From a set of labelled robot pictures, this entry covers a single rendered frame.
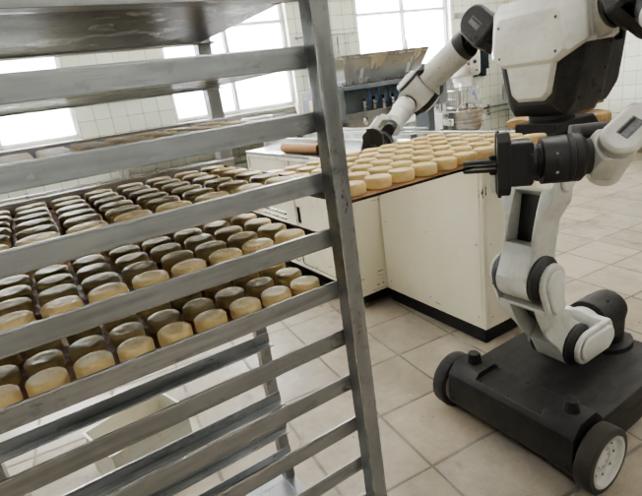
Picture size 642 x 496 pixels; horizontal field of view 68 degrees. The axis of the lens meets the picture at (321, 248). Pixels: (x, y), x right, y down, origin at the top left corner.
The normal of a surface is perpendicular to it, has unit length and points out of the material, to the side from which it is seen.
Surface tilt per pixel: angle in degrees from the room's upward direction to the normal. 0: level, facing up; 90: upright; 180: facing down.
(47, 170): 90
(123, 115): 90
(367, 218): 90
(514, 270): 66
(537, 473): 0
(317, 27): 90
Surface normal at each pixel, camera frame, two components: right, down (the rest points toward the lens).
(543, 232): 0.54, 0.20
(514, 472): -0.14, -0.94
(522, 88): -0.84, 0.30
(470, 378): -0.69, -0.46
